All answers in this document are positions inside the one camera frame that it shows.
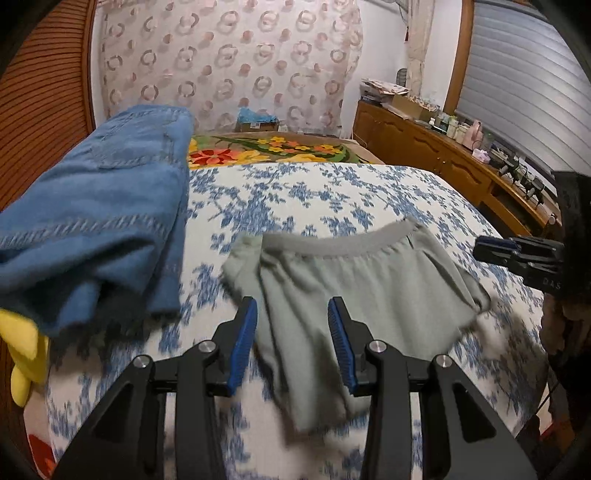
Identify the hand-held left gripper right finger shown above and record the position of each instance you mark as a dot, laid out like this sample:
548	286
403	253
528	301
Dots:
341	350

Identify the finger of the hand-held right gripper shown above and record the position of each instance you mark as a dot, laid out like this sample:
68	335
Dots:
496	247

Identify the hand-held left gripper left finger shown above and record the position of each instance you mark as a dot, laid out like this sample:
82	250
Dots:
240	350

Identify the grey pants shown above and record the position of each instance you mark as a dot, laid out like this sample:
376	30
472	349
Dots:
383	286

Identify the person's right hand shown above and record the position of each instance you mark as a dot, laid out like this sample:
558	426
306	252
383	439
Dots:
556	323

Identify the pink bottle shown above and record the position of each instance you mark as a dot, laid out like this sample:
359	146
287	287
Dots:
477	136

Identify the white bottles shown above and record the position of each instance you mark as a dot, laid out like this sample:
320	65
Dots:
456	129

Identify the wooden cabinet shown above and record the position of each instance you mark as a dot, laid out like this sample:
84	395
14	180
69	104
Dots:
415	138

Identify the blue floral bedsheet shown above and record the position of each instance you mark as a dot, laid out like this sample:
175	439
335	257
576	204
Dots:
323	194

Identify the cardboard box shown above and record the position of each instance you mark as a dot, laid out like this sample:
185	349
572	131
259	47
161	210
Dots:
408	107

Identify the small grey fan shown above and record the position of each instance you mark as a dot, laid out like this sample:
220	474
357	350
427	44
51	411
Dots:
402	77

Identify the colourful flower blanket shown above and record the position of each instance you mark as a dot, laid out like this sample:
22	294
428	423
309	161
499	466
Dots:
277	147

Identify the blue denim jeans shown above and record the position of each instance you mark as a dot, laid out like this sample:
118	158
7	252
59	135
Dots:
101	194

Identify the white lace curtain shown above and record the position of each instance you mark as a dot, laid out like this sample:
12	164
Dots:
418	46

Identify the yellow plush toy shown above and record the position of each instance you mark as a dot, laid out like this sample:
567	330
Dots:
23	350

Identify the wooden louvred wardrobe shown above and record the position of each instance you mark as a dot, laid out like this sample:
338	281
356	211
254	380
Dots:
46	92

